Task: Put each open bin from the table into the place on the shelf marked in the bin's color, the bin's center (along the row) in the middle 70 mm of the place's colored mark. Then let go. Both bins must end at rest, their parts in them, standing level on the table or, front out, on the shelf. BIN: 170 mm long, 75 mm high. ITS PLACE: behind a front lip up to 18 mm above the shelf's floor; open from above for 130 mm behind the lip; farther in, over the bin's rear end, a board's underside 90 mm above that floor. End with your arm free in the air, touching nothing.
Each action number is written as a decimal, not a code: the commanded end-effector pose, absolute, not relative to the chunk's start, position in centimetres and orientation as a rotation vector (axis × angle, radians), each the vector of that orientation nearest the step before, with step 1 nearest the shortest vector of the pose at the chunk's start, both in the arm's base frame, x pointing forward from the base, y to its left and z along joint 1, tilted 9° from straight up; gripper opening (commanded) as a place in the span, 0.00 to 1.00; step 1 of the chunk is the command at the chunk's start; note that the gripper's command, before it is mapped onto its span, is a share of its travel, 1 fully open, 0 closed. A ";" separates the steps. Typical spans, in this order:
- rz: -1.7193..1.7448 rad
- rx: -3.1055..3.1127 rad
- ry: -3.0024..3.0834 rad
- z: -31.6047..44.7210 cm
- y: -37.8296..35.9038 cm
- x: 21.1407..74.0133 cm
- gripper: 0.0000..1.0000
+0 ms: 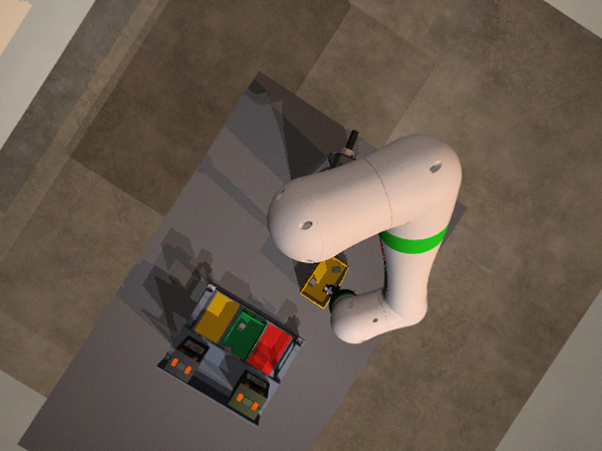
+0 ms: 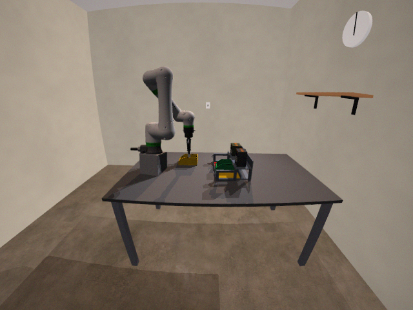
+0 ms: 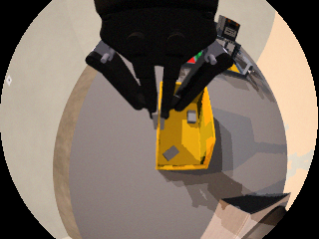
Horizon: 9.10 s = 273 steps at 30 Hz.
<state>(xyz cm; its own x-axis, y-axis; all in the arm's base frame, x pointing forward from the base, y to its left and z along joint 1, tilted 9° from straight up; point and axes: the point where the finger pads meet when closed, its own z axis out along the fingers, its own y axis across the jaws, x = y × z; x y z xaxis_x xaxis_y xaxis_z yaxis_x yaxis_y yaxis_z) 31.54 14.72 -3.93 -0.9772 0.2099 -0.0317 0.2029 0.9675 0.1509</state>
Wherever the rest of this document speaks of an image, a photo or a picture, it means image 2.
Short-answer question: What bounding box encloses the yellow bin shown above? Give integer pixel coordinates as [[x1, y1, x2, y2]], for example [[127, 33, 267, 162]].
[[178, 154, 197, 165]]

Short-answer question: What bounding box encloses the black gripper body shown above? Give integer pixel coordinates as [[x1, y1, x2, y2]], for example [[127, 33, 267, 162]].
[[185, 133, 193, 142]]

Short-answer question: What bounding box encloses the green bin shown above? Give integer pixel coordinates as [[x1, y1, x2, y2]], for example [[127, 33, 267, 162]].
[[216, 159, 234, 170]]

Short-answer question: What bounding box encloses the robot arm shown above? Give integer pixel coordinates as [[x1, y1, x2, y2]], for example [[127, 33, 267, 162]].
[[130, 67, 196, 154]]

